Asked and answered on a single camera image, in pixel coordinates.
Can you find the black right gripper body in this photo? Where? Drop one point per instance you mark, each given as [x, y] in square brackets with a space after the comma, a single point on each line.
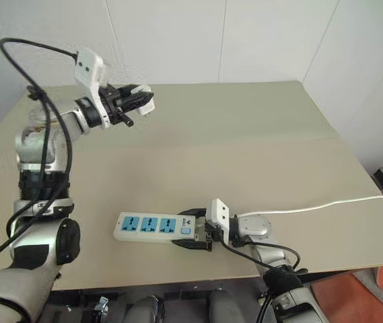
[205, 235]

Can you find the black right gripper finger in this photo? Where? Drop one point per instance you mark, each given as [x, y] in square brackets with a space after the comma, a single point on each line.
[192, 212]
[187, 244]

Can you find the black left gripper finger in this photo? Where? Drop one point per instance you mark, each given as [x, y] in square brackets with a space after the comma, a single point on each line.
[134, 90]
[137, 102]

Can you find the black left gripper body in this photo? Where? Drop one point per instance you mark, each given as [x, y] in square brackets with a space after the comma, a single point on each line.
[112, 102]

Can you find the white charger plug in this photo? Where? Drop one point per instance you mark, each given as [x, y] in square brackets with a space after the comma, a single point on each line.
[148, 109]

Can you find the white power strip blue sockets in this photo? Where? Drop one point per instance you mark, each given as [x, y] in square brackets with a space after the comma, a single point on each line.
[150, 226]

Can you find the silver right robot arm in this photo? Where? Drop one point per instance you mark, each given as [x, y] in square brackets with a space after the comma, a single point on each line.
[288, 292]

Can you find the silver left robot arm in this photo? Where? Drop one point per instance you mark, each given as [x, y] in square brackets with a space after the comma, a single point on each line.
[39, 235]

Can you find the shiny chrome part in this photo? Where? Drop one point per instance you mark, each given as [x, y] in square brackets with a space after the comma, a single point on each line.
[102, 307]

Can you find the grey table foot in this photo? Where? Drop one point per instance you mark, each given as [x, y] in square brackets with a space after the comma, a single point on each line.
[371, 282]

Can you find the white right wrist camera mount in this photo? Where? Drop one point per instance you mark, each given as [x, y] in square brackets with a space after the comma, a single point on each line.
[218, 213]

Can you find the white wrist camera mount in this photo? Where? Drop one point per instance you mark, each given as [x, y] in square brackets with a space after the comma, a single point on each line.
[218, 213]
[88, 65]

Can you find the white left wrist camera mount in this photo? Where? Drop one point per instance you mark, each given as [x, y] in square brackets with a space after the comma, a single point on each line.
[88, 65]

